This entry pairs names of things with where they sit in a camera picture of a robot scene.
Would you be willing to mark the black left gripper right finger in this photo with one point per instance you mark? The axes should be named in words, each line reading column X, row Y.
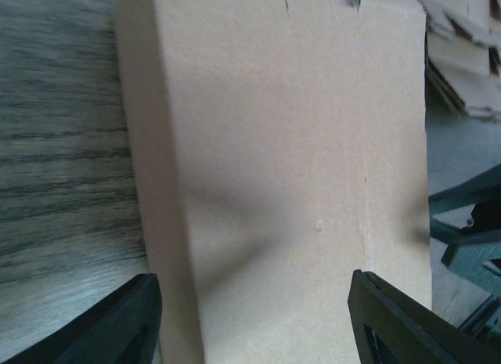
column 390, row 327

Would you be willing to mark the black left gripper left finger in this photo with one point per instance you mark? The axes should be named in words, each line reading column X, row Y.
column 122, row 328

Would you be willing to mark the cardboard box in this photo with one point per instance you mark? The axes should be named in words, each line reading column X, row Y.
column 277, row 146

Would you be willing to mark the stack of flat cardboard sheets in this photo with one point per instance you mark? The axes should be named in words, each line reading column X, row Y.
column 462, row 55

